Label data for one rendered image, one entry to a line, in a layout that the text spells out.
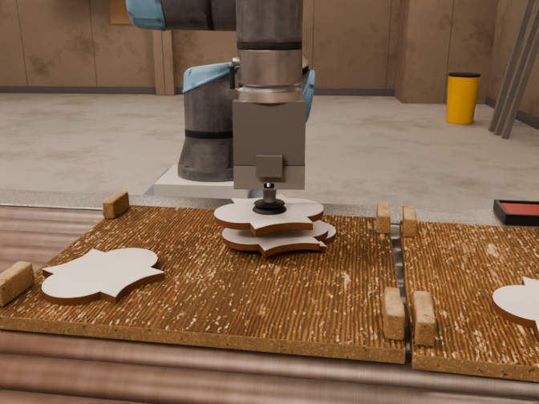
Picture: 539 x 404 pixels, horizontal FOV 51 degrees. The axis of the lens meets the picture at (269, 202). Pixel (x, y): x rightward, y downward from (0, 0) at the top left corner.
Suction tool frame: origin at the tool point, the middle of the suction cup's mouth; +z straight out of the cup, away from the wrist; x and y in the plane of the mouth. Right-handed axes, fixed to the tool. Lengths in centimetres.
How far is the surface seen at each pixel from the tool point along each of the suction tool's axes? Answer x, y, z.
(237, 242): -3.7, -3.9, 1.7
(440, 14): 782, 234, -28
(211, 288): -12.2, -6.1, 3.7
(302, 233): -0.8, 4.2, 1.7
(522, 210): 16.4, 39.1, 4.4
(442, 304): -15.4, 17.8, 3.7
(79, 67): 895, -328, 56
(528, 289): -14.0, 26.9, 2.7
